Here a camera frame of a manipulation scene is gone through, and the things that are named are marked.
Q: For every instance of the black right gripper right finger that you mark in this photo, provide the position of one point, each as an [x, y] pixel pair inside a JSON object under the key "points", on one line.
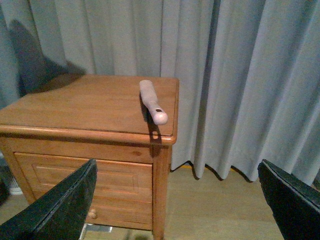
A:
{"points": [[295, 205]]}

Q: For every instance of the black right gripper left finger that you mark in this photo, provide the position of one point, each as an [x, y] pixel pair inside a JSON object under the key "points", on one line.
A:
{"points": [[59, 214]]}

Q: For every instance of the pink hand brush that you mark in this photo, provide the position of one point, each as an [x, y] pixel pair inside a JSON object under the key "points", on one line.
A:
{"points": [[150, 100]]}

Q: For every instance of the wooden nightstand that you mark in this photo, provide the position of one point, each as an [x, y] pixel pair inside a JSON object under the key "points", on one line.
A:
{"points": [[50, 132]]}

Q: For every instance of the grey curtain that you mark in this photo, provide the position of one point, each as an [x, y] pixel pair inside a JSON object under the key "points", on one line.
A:
{"points": [[249, 70]]}

